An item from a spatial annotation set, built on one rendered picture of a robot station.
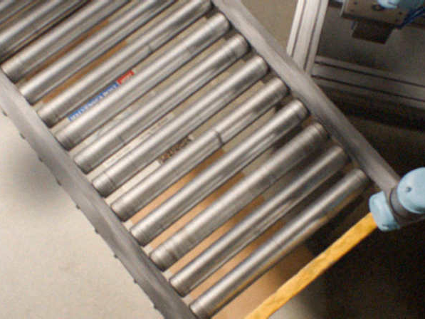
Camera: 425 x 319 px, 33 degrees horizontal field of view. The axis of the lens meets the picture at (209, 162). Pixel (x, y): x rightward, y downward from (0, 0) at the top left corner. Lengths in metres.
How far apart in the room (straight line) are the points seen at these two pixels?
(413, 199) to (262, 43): 0.51
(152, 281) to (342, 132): 0.50
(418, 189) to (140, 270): 0.55
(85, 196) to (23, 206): 0.88
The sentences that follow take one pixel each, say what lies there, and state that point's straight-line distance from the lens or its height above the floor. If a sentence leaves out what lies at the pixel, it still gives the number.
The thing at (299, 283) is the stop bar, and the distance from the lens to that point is 1.41.
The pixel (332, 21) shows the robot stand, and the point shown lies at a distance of 2.27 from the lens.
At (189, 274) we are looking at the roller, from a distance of 1.43.
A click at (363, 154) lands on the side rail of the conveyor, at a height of 0.80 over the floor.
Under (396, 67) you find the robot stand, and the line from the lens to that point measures 2.25.
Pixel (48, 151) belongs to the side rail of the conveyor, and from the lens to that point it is 1.51.
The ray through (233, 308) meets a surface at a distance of 2.22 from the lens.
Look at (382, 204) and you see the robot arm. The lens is 1.37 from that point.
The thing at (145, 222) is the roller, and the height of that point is 0.80.
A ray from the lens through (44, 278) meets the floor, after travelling 2.29.
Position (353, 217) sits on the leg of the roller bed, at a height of 0.51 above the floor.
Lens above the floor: 2.22
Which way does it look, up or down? 75 degrees down
